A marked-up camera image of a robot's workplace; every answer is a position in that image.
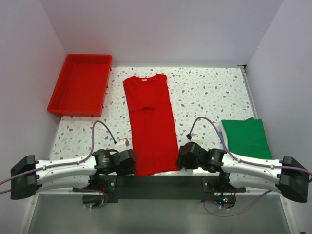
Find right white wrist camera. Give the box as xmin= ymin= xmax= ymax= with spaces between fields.
xmin=190 ymin=133 xmax=202 ymax=145

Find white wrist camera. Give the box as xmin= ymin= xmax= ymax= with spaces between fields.
xmin=114 ymin=138 xmax=129 ymax=152
xmin=190 ymin=133 xmax=202 ymax=145

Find folded green t-shirt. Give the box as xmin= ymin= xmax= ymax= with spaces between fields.
xmin=222 ymin=117 xmax=273 ymax=159

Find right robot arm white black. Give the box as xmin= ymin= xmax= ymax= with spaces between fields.
xmin=176 ymin=142 xmax=309 ymax=203

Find aluminium frame rail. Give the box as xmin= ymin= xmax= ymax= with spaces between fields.
xmin=20 ymin=189 xmax=298 ymax=234

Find red t-shirt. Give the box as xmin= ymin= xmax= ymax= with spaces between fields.
xmin=123 ymin=74 xmax=179 ymax=177

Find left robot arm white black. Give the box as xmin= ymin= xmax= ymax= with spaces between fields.
xmin=10 ymin=149 xmax=137 ymax=200

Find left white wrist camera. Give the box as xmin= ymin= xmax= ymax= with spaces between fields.
xmin=114 ymin=138 xmax=129 ymax=152

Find red plastic bin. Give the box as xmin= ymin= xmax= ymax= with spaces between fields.
xmin=47 ymin=54 xmax=113 ymax=117

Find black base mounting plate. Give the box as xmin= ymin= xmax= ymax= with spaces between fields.
xmin=84 ymin=175 xmax=246 ymax=203

